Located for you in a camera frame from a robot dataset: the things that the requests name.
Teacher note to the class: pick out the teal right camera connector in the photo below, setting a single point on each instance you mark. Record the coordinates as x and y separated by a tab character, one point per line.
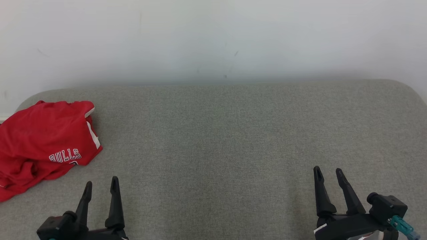
402	226

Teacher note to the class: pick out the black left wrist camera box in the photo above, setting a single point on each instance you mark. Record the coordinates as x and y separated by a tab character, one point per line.
55	228

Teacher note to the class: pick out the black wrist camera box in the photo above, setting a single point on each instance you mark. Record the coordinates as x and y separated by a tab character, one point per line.
387	208
55	228

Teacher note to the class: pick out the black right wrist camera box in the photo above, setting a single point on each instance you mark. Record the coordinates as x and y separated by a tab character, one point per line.
387	208

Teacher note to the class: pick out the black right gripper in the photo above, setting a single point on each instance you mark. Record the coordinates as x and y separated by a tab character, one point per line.
350	228

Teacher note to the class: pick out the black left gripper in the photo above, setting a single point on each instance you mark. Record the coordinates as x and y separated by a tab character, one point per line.
100	235

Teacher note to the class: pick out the red Bulls basketball jersey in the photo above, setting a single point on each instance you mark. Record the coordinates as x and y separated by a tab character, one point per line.
46	130

